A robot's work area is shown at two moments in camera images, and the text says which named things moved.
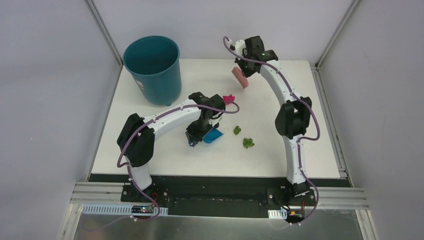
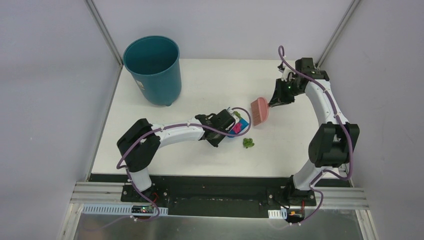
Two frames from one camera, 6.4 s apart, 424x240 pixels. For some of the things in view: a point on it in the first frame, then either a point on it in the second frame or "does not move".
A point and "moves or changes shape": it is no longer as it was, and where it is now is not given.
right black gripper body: (245, 67) -> (288, 90)
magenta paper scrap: (228, 99) -> (237, 127)
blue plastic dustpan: (213, 135) moves or changes shape
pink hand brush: (242, 79) -> (260, 109)
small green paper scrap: (237, 130) -> (237, 114)
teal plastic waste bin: (154, 63) does not move
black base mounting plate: (220, 196) does not move
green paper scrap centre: (247, 142) does not move
